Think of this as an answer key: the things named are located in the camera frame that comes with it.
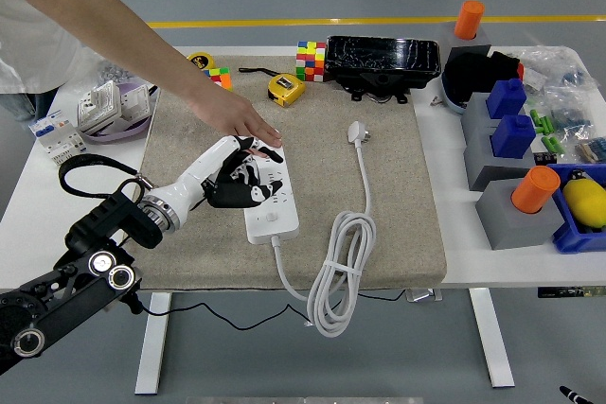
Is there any person's hand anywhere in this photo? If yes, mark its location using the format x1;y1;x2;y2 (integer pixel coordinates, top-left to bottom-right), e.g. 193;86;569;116
188;86;284;159

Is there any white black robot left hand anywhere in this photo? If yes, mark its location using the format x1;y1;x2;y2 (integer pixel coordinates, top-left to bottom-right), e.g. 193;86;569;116
151;135;285;216

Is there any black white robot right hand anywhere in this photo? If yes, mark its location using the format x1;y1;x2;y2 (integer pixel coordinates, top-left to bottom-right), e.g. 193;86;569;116
560;385;593;404

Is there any white power strip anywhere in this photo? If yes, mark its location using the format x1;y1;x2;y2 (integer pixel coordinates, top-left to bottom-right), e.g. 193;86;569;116
243;143;300;245

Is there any thin black adapter cord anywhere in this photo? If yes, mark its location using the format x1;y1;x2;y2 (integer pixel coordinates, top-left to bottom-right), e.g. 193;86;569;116
127;288;413;331

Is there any colourful puzzle cube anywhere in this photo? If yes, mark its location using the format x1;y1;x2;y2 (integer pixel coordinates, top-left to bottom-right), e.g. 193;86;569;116
202;67;234;92
295;40;328;83

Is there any yellow tape measure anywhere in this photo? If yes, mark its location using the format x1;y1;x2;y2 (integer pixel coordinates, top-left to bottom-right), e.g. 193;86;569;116
147;52;217;96
238;65;307;109

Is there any purple tray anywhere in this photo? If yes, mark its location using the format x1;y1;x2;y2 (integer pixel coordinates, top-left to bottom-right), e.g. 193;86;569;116
87;81;155;145

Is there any white table leg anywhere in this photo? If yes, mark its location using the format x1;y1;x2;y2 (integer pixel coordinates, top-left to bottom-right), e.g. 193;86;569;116
134;292;171;395
468;288;516;389

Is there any black label strip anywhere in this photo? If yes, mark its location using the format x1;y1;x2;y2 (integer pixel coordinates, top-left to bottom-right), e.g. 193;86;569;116
537;286;606;299

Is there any clear bag of grey screws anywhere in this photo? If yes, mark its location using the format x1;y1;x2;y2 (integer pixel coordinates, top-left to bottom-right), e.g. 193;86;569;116
94;58;143;86

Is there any white circuit breaker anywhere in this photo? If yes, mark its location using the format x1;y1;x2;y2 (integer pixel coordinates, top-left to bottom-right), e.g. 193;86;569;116
27;109;89;167

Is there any blue plastic bin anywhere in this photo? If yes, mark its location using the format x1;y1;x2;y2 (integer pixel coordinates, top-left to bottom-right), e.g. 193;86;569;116
546;162;606;255

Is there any black device with cracked screen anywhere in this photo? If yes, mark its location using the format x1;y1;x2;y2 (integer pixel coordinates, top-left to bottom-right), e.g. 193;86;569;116
325;34;441;105

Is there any grey-brown mat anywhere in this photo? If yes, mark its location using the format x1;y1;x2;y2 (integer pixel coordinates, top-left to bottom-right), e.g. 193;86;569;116
125;54;449;291

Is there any yellow toy fruit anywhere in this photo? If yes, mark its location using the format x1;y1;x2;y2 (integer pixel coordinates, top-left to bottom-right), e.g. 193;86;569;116
561;167;606;229

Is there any person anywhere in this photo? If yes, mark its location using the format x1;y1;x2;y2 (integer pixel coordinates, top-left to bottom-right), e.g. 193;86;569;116
0;0;91;122

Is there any orange cylinder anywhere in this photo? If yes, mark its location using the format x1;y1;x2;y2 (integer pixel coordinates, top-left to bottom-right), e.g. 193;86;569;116
453;0;486;41
509;166;561;214

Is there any light blue bowl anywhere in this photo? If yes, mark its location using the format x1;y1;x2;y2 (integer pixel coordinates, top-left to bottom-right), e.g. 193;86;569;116
439;72;468;115

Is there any black cloth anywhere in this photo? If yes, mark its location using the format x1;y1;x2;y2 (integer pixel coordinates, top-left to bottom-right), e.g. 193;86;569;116
444;50;525;105

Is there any clear bag of brown parts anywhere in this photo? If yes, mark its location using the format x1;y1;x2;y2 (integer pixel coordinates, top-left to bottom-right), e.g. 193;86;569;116
574;136;606;165

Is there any blue block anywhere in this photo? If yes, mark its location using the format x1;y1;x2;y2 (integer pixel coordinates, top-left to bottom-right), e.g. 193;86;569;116
490;114;537;160
486;77;528;120

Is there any clear bag of dark parts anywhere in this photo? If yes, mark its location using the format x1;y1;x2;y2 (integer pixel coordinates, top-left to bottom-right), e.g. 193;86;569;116
548;100;596;135

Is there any clear bag with white label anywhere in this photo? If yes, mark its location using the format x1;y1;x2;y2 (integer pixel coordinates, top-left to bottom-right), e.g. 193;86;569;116
518;51;550;93

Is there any clear bag of blue parts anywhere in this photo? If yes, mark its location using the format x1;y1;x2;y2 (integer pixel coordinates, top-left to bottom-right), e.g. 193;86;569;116
544;46;600;97

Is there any white wall switch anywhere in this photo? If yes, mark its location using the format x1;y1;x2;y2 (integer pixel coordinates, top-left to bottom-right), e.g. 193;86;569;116
120;84;152;122

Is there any white wall socket stack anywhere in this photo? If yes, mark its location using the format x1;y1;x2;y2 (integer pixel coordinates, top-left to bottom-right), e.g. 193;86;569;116
77;80;122;135

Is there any white power cord with plug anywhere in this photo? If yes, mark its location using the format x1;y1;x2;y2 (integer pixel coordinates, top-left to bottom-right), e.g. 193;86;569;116
268;119;379;339

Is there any metal bracket under table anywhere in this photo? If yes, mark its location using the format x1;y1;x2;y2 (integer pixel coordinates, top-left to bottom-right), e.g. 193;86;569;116
405;288;444;304

